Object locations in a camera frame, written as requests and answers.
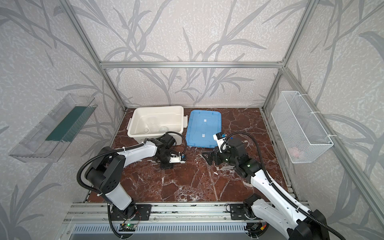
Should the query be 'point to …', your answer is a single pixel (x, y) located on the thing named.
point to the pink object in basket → (294, 152)
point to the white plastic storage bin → (173, 117)
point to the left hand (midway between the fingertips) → (174, 159)
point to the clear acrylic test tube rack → (225, 166)
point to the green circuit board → (127, 227)
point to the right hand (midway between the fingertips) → (209, 146)
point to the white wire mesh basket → (303, 138)
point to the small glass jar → (146, 131)
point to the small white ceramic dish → (163, 129)
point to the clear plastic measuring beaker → (152, 123)
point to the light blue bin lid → (202, 125)
